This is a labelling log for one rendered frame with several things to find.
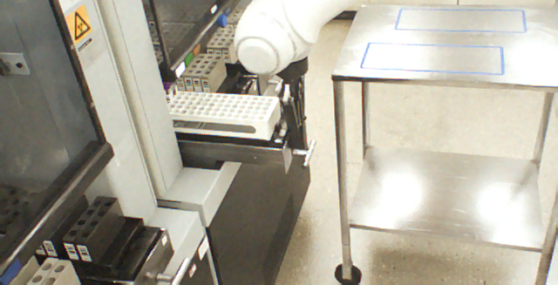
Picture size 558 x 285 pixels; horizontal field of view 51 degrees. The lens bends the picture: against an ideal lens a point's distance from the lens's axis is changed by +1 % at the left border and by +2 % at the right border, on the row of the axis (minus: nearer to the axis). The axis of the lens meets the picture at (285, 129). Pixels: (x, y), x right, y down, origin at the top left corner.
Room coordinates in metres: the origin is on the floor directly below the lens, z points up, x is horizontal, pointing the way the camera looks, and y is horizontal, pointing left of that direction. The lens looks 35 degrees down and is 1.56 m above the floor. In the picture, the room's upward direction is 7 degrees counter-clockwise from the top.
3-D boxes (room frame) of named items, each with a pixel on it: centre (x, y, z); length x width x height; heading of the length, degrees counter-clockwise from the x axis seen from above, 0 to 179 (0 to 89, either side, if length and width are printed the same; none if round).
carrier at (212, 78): (1.29, 0.16, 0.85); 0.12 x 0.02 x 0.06; 162
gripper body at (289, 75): (1.07, -0.03, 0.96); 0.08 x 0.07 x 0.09; 161
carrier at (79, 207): (0.79, 0.41, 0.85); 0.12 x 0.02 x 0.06; 161
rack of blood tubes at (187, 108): (1.13, 0.16, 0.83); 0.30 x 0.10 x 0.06; 71
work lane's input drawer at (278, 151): (1.18, 0.29, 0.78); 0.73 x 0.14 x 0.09; 71
